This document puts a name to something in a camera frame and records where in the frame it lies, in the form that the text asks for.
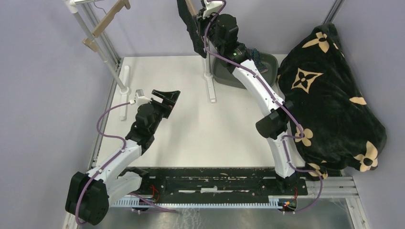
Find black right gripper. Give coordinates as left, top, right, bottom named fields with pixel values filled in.
left=194, top=7, right=223, bottom=52

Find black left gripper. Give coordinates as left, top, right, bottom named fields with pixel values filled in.
left=148, top=90, right=180, bottom=134

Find black striped underwear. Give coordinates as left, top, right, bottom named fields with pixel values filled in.
left=176, top=0, right=207, bottom=59

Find wooden clip hanger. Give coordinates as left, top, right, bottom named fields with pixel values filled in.
left=185, top=0, right=198, bottom=16

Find blue striped underwear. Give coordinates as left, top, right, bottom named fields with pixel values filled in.
left=246, top=48, right=268, bottom=73

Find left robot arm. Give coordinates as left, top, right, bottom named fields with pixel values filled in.
left=65, top=89, right=181, bottom=226

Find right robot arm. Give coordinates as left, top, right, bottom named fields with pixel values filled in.
left=196, top=9, right=299, bottom=195

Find centre rack pole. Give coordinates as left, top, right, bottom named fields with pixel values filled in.
left=203, top=54, right=213, bottom=79

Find rack pole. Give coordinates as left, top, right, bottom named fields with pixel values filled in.
left=203, top=54, right=213, bottom=79
left=64, top=0, right=131, bottom=94

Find green plastic tray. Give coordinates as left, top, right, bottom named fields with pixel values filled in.
left=212, top=52, right=279, bottom=91

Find left rack pole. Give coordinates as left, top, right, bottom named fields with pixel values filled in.
left=64, top=0, right=131, bottom=94

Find black floral blanket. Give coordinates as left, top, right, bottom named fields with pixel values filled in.
left=278, top=22, right=387, bottom=181

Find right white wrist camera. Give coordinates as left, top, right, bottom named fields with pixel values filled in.
left=201, top=0, right=224, bottom=19

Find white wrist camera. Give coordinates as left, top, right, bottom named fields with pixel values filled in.
left=201, top=0, right=224, bottom=19
left=129, top=89, right=151, bottom=106

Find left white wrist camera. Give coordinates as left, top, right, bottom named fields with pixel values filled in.
left=129, top=89, right=151, bottom=106

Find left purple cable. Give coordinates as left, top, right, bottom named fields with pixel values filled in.
left=74, top=101, right=178, bottom=226

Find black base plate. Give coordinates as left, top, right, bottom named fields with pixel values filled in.
left=119, top=167, right=308, bottom=205

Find white cable duct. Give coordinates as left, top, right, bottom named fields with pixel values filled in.
left=111, top=195, right=283, bottom=209

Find aluminium frame rails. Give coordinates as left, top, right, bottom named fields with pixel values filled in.
left=63, top=176, right=371, bottom=229

